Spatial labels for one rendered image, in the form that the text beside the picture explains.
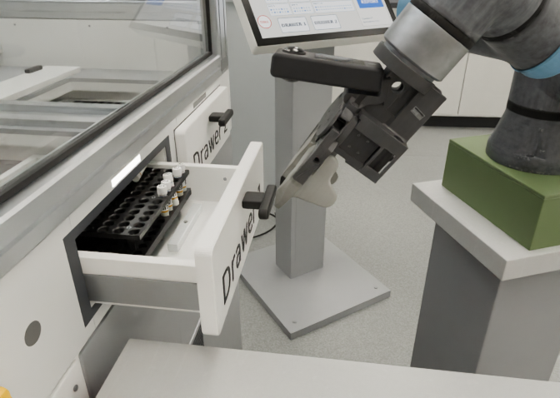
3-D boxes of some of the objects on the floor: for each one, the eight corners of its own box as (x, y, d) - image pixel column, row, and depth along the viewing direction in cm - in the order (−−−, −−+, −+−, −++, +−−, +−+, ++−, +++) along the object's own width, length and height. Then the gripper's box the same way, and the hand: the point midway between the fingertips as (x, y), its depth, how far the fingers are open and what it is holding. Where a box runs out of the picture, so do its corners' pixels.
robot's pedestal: (464, 400, 135) (527, 165, 101) (541, 504, 110) (659, 236, 75) (372, 425, 128) (405, 181, 94) (430, 542, 102) (506, 266, 68)
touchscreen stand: (389, 296, 177) (427, 17, 131) (290, 340, 157) (295, 27, 111) (316, 236, 216) (326, 3, 170) (229, 265, 195) (213, 9, 149)
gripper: (457, 106, 42) (317, 253, 52) (436, 79, 52) (322, 206, 62) (385, 51, 41) (255, 211, 50) (377, 32, 51) (270, 170, 60)
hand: (279, 187), depth 55 cm, fingers open, 3 cm apart
